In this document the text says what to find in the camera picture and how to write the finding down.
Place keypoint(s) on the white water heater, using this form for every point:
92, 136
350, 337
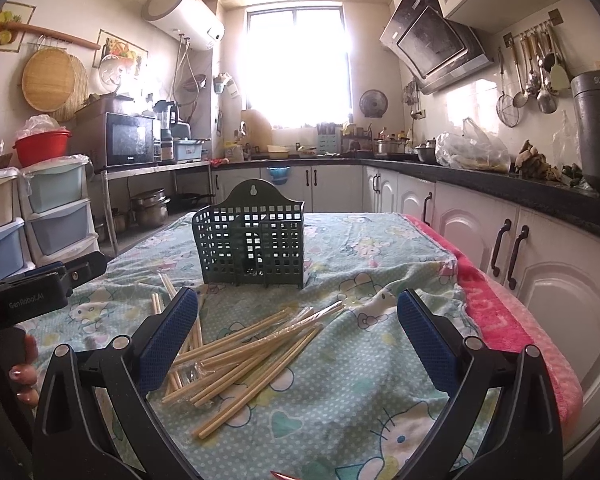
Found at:
185, 19

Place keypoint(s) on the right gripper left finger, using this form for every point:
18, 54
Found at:
71, 439

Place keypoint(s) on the plastic bag of food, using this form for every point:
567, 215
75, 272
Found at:
472, 149

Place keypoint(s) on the stainless steel pot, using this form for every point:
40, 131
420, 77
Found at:
150, 208

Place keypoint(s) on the red plastic basin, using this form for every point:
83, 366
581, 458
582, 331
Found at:
42, 146

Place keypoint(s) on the dark green utensil basket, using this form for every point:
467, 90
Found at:
255, 236

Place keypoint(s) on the black microwave oven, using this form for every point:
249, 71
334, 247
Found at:
112, 140

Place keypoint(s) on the metal shelf rack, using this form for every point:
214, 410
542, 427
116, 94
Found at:
113, 190

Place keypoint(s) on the person left hand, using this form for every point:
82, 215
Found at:
24, 374

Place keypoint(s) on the hello kitty tablecloth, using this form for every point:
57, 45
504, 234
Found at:
327, 385

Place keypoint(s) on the blue hanging basket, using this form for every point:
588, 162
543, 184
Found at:
278, 175

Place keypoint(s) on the plastic drawer cabinet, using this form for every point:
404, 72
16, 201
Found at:
45, 214

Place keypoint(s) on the hanging strainer ladle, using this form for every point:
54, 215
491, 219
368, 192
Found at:
507, 113

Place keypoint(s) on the wall fan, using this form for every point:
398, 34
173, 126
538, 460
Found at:
373, 103

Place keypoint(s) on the hanging steel ladle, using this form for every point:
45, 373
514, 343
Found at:
521, 97

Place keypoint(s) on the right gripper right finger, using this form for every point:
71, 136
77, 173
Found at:
524, 436

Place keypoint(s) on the round bamboo tray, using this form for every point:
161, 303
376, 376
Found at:
55, 83

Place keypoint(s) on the pink towel blanket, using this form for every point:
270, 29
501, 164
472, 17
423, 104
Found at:
505, 324

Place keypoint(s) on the green hanging spatula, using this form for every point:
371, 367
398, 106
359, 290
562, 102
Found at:
559, 75

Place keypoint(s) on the black blender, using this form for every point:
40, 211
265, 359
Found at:
167, 115

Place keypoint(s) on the black range hood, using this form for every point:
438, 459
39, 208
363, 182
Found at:
438, 52

